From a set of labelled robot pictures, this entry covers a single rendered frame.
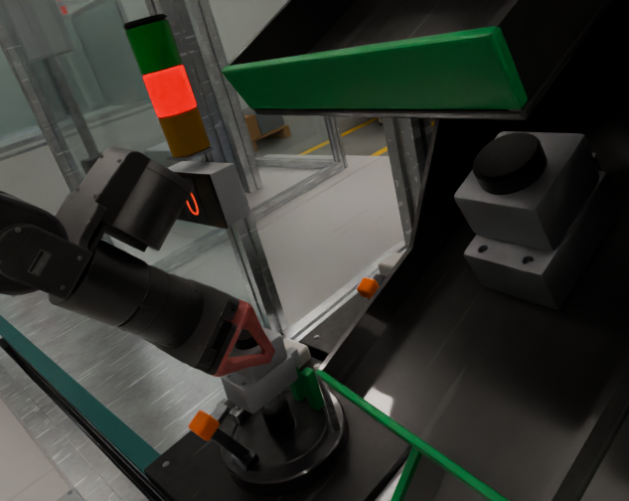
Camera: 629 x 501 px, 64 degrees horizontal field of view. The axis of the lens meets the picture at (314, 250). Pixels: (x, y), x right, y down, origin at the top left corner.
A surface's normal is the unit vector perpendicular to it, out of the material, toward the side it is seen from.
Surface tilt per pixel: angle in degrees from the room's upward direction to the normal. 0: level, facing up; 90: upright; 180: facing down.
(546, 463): 25
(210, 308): 37
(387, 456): 0
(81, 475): 0
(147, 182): 63
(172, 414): 0
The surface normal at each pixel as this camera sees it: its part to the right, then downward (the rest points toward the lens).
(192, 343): -0.60, -0.43
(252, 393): 0.70, 0.14
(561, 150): -0.55, -0.61
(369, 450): -0.24, -0.88
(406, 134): -0.67, 0.47
